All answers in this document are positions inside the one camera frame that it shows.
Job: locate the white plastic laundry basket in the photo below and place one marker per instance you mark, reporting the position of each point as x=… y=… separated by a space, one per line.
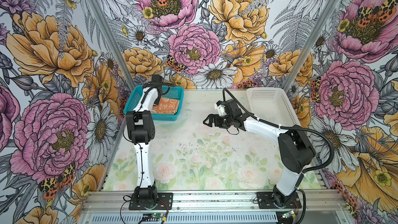
x=273 y=105

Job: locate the aluminium front rail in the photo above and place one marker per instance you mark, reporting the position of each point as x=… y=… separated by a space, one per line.
x=217 y=207

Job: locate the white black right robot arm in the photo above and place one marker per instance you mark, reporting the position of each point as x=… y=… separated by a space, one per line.
x=296 y=151

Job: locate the orange and white towel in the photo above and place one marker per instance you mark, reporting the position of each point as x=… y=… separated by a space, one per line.
x=166 y=106

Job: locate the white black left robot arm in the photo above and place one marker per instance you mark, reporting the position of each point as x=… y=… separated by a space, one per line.
x=140 y=130

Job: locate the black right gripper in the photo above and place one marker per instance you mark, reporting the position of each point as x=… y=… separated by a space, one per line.
x=216 y=123

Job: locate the aluminium corner post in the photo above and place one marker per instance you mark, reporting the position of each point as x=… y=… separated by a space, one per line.
x=101 y=19
x=315 y=32

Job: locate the aluminium corner post left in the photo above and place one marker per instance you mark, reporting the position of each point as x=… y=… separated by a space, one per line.
x=101 y=19

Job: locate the aluminium corner post right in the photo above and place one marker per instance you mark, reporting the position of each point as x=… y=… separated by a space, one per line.
x=315 y=32

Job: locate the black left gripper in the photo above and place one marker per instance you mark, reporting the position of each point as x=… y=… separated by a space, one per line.
x=157 y=100

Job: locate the teal plastic basket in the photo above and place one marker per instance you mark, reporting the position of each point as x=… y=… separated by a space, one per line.
x=174 y=93

